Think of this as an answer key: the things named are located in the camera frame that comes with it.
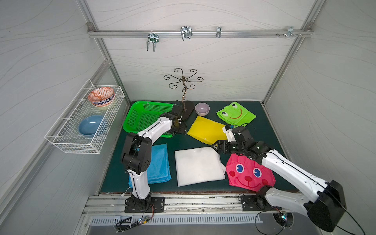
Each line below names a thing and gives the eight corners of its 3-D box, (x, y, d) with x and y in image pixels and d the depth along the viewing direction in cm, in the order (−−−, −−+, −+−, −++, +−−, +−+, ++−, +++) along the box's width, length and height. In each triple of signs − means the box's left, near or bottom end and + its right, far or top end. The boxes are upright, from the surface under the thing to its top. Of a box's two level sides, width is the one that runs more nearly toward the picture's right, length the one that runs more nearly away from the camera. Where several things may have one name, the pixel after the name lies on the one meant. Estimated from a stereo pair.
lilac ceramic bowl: (195, 116, 112) (195, 112, 108) (195, 106, 118) (195, 103, 115) (209, 116, 112) (210, 112, 108) (208, 106, 118) (209, 103, 115)
